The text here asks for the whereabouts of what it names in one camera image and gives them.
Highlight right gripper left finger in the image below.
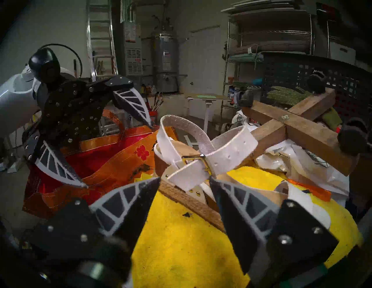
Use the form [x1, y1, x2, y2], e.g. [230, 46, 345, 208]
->
[26, 178, 161, 253]

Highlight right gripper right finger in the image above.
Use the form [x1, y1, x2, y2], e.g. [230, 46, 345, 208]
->
[210, 178, 339, 279]

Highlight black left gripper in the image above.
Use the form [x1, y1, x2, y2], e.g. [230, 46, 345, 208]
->
[25, 75, 152, 186]

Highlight white strap wedge sandal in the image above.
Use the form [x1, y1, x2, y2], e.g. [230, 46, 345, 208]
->
[153, 115, 332, 233]

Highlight red orange tote bag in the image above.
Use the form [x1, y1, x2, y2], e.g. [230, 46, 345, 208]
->
[23, 110, 178, 218]

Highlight orange scissors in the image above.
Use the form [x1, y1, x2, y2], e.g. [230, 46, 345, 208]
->
[286, 179, 332, 202]

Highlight white printed plastic bag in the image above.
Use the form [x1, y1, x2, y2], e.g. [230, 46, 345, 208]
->
[253, 139, 349, 198]

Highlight yellow towel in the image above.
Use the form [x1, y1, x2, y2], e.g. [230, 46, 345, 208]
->
[128, 165, 364, 288]

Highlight grey furnace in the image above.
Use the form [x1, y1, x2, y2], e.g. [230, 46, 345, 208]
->
[122, 21, 144, 76]

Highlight aluminium ladder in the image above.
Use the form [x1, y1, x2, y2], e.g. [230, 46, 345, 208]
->
[86, 0, 118, 82]

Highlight grey water heater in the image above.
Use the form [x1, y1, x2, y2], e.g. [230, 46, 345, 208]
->
[153, 31, 180, 93]

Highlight wooden cross caster dolly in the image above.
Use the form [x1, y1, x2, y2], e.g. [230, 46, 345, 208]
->
[238, 68, 372, 177]

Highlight wood top rolling table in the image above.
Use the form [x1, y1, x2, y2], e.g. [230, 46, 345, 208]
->
[185, 93, 230, 134]

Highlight white panel door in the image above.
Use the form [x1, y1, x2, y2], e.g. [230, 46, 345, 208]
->
[187, 26, 223, 96]

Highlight green knit glove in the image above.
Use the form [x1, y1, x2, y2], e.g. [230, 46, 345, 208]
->
[266, 86, 343, 131]

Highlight black mesh basket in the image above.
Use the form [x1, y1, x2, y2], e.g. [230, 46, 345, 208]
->
[260, 52, 372, 125]

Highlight pale teal seat cushion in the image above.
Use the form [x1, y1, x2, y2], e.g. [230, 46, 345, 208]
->
[228, 54, 263, 63]

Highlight olive seat cushion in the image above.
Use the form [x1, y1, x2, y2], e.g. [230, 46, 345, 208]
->
[228, 41, 310, 55]

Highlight white storage bin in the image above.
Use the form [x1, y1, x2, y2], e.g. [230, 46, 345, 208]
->
[328, 41, 356, 65]

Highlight white flat boards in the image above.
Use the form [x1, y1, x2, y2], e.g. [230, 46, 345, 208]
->
[221, 0, 303, 15]

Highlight red snowman sign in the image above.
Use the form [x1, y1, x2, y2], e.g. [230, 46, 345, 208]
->
[315, 2, 340, 21]

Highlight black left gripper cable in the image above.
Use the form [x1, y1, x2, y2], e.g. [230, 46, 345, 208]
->
[39, 44, 83, 79]

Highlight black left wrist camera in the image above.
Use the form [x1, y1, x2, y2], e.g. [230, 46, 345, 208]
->
[28, 47, 61, 84]

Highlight chrome wire shelf rack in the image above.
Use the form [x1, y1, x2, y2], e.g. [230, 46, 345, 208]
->
[312, 12, 372, 76]
[221, 13, 316, 116]

